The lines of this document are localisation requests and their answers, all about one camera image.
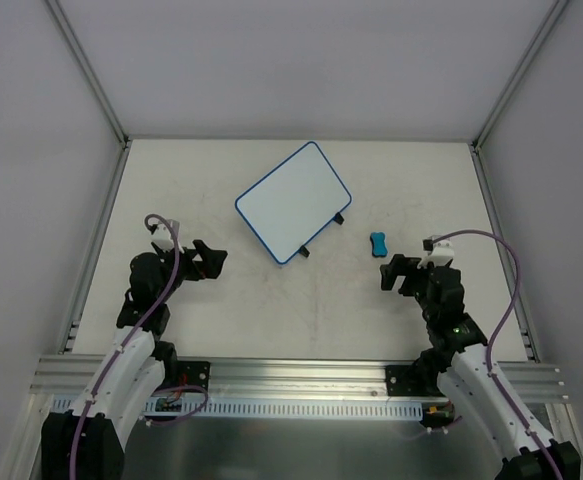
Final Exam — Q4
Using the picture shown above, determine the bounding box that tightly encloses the aluminium frame post left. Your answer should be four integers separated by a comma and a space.
42, 0, 129, 146

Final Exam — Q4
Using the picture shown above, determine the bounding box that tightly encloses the aluminium frame post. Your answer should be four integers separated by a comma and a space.
42, 0, 129, 146
472, 0, 570, 149

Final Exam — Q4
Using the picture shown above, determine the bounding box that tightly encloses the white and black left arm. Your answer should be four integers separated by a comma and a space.
41, 240, 228, 479

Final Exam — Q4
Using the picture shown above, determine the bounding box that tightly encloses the aluminium mounting rail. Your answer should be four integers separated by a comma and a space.
30, 354, 570, 404

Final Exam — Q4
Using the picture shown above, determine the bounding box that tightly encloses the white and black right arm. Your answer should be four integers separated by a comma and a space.
380, 254, 582, 479

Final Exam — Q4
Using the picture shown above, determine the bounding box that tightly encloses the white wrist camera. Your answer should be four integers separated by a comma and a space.
417, 236, 455, 269
151, 219, 183, 252

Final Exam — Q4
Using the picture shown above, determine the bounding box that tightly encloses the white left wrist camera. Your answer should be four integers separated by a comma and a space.
151, 219, 183, 252

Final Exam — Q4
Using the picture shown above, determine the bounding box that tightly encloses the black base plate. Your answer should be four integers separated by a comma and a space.
384, 364, 426, 397
175, 360, 211, 390

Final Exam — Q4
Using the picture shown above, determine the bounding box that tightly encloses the blue bone-shaped eraser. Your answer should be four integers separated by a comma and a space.
370, 232, 388, 258

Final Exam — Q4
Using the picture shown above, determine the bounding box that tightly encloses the aluminium frame post right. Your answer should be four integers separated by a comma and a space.
472, 0, 570, 149

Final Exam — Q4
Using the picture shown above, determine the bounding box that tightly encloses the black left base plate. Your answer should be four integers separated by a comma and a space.
175, 360, 211, 390

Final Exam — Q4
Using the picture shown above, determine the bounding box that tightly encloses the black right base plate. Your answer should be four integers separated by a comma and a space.
384, 364, 426, 397

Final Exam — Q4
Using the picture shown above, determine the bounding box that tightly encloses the white slotted cable duct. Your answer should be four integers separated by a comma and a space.
50, 394, 424, 422

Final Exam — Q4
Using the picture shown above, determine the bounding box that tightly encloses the blue-framed whiteboard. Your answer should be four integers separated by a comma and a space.
234, 141, 352, 265

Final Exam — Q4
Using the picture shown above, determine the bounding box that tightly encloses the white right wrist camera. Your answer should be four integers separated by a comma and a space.
417, 236, 455, 269

